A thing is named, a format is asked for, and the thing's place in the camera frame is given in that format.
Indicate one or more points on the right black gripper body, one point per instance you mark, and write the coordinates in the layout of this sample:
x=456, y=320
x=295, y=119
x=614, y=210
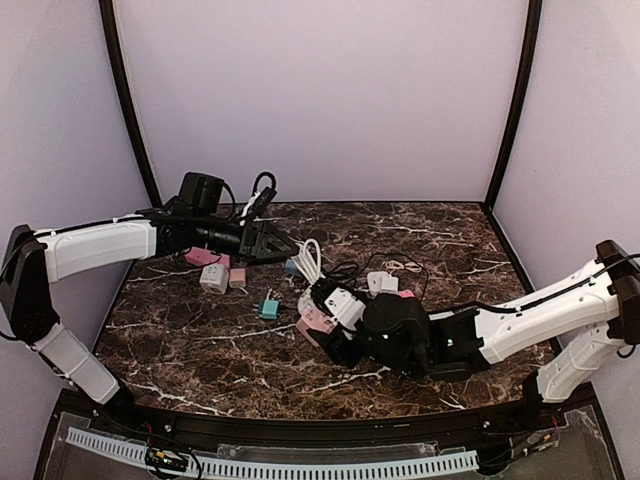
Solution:
x=338, y=347

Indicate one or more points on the white plug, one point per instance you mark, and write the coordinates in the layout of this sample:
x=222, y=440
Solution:
x=376, y=282

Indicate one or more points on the white charger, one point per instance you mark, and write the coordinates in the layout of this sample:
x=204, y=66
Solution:
x=389, y=284

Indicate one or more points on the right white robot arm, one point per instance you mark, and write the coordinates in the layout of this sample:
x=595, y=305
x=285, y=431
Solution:
x=599, y=303

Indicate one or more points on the white cube socket adapter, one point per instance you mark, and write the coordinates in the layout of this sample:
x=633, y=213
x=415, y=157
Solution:
x=214, y=278

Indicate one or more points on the black frame post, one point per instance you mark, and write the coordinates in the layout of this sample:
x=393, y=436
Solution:
x=525, y=64
x=124, y=94

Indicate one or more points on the light blue charger plug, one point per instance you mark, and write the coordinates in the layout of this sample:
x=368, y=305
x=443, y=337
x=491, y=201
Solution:
x=291, y=268

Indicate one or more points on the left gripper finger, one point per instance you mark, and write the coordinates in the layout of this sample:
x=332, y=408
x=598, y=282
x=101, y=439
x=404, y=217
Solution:
x=275, y=238
x=264, y=257

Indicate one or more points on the pink triangular power socket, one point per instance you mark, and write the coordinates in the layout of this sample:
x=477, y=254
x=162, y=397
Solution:
x=202, y=257

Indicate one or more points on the right black frame post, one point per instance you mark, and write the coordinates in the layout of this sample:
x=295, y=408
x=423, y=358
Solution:
x=525, y=64

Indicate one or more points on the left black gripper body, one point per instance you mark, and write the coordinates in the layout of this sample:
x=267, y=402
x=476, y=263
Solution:
x=248, y=240

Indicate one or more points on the white slotted cable duct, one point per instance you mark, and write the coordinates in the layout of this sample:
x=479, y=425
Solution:
x=207, y=467

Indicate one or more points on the left black frame post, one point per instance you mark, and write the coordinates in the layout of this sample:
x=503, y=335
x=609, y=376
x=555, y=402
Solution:
x=124, y=94

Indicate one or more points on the white and pink cube socket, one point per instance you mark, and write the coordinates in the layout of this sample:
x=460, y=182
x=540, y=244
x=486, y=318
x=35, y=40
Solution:
x=311, y=318

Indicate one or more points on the pink charger plug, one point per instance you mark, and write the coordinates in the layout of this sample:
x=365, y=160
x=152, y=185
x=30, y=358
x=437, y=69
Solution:
x=237, y=278

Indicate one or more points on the small circuit board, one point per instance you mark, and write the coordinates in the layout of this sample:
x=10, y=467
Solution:
x=165, y=459

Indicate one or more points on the teal charger plug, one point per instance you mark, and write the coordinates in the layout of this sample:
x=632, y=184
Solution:
x=269, y=309

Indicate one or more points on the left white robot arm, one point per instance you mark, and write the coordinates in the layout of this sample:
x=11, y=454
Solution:
x=36, y=259

